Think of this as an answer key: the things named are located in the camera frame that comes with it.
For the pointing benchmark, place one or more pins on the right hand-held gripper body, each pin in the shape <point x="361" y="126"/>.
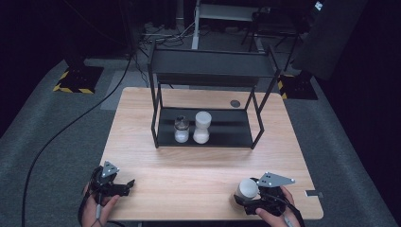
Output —
<point x="271" y="195"/>

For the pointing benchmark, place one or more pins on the person's left hand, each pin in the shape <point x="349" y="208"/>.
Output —
<point x="94" y="209"/>

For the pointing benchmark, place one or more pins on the tall white-lid salt jar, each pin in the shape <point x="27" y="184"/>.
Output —
<point x="202" y="127"/>

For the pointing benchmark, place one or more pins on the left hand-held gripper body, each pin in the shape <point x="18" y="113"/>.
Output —
<point x="107" y="186"/>

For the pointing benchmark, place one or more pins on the large dark panel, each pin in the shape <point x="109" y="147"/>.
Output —
<point x="327" y="38"/>

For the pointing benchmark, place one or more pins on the yellow-black striped base plate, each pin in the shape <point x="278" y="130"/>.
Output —
<point x="78" y="78"/>
<point x="298" y="86"/>

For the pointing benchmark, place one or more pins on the black tripod stand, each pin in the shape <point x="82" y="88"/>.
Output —
<point x="271" y="28"/>

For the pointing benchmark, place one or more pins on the silver-lid glass shaker jar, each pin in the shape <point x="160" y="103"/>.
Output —
<point x="182" y="130"/>

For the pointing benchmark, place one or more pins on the grey table edge tab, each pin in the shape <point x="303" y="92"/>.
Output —
<point x="313" y="194"/>

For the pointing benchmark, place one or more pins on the person's right hand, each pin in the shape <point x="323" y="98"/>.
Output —
<point x="277" y="219"/>

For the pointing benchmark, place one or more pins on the grey round table grommet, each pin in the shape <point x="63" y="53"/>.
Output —
<point x="235" y="103"/>

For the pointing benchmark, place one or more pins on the black metal two-tier shelf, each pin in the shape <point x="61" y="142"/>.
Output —
<point x="208" y="94"/>

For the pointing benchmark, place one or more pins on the white cup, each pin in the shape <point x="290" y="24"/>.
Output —
<point x="247" y="189"/>

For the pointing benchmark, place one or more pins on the white metal stand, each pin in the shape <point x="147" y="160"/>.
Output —
<point x="220" y="12"/>

